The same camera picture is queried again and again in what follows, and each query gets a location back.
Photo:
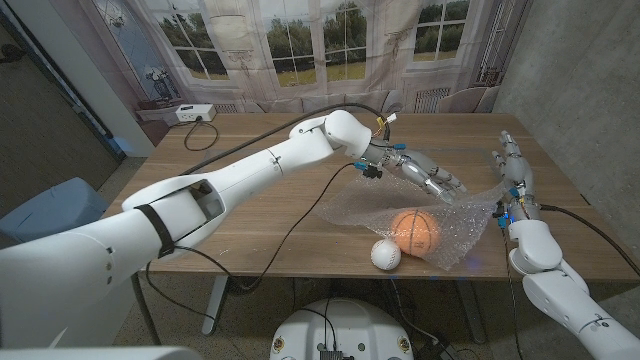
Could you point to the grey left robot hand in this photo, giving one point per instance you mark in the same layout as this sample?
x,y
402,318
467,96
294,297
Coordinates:
x,y
425,172

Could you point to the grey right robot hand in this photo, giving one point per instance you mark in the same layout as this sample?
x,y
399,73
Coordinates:
x,y
515,170

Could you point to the orange mini basketball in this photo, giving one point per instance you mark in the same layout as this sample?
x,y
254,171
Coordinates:
x,y
415,232

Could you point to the clear bubble wrap sheet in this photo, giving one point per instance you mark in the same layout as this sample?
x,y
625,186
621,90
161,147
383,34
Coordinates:
x,y
460,235

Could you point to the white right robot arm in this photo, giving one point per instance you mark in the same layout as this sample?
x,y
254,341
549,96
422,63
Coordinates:
x,y
535,245

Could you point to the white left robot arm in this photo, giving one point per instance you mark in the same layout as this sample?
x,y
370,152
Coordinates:
x,y
150,215

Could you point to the white baseball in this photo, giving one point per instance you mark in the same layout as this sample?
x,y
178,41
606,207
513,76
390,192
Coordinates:
x,y
385,255

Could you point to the white table leg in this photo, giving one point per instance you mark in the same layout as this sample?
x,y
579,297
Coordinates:
x,y
470,310
215,310

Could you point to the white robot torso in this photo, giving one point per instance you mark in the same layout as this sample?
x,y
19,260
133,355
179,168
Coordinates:
x,y
345,325

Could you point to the printed window backdrop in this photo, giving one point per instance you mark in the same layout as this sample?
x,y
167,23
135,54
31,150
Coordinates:
x,y
250,50

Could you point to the white power strip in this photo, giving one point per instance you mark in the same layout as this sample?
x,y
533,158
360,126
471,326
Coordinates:
x,y
196,113

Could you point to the blue plastic chair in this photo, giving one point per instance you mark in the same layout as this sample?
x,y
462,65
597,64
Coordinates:
x,y
50,210

